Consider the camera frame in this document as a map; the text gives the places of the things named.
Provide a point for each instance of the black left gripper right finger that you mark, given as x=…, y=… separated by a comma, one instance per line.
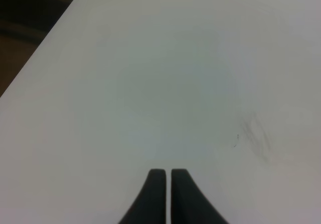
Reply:
x=188, y=204

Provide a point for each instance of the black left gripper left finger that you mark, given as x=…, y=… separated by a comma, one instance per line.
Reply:
x=150, y=204

